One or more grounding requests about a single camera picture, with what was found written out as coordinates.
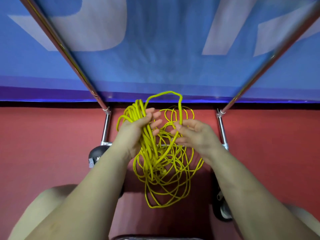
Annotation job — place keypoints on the person's right hand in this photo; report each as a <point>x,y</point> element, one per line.
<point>200,138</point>

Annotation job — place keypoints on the person's left hand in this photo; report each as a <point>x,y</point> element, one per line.
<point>130,137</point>

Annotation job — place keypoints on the person's right thumb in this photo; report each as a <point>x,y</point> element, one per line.
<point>192,123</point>

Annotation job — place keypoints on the person's left fingers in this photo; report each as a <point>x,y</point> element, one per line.
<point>155,115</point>

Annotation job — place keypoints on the person's left forearm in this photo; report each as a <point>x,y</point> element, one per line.
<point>95,194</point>

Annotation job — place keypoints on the person's right forearm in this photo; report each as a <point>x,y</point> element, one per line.
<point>247,197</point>

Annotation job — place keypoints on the blue banner with white print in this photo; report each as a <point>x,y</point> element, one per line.
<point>160,47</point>

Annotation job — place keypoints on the black caster wheel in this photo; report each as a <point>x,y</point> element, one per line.
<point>96,152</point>
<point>221,209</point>

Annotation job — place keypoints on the person's right leg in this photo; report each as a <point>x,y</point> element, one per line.
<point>307,214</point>

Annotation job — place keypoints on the chrome frame tube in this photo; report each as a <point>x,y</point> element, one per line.
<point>62,48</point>
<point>272,57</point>

